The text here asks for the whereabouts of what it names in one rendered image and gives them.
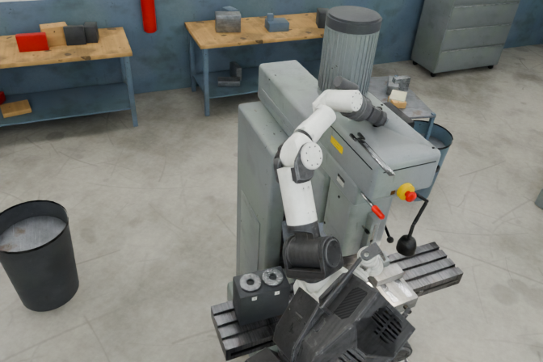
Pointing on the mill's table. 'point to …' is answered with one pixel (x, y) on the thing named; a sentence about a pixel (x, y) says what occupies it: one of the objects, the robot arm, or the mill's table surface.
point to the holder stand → (260, 295)
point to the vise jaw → (388, 275)
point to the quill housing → (351, 220)
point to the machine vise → (397, 293)
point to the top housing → (427, 158)
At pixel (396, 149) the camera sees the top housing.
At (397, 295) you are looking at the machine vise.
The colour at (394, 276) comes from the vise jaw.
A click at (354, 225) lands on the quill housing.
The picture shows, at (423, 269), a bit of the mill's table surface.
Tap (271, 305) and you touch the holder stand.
